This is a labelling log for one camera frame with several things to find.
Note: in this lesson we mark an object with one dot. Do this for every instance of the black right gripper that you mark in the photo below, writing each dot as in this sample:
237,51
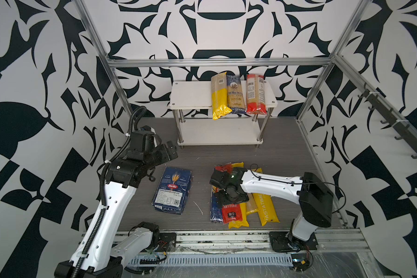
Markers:
238,198

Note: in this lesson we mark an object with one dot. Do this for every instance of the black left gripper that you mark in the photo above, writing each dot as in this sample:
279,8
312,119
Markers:
165,157

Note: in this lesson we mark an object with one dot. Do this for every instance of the red yellow spaghetti pack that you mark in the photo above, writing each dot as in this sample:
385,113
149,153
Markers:
230,213

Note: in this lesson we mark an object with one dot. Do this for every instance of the blue yellow spaghetti pack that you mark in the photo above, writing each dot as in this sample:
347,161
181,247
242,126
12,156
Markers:
235,95

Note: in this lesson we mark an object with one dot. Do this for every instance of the red ended spaghetti pack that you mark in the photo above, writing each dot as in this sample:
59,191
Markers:
256,95

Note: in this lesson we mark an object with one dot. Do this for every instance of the yellow brown spaghetti pack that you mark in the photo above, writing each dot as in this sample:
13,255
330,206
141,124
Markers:
220,107

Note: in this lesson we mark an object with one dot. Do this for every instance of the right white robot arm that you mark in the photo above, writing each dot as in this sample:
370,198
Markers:
312,195

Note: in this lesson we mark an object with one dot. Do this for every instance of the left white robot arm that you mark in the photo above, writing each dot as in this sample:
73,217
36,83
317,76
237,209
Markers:
97,256

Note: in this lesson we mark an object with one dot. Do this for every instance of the dark blue flat pasta pack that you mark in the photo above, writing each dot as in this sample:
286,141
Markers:
215,211

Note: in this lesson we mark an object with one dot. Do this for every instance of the blue Barilla pasta pack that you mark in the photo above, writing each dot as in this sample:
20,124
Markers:
173,190

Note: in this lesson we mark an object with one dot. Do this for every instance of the small clear spaghetti pack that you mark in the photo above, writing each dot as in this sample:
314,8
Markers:
251,206

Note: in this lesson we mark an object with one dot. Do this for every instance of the yellow spaghetti pack underneath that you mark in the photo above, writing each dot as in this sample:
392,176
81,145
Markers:
243,223

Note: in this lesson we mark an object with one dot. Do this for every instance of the yellow Pastatime spaghetti pack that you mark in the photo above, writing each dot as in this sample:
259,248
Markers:
266,210

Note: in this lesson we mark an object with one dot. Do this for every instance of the white two-tier metal shelf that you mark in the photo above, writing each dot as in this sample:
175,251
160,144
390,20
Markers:
191,104

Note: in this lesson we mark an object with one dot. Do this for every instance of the white slotted cable duct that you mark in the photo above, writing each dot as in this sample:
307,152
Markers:
172,260

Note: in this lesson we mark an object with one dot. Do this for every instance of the aluminium frame of enclosure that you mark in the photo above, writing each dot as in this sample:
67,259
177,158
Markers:
334,60

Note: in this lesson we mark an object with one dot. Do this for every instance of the black wall hook rail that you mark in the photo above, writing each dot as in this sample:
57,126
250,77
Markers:
391,117

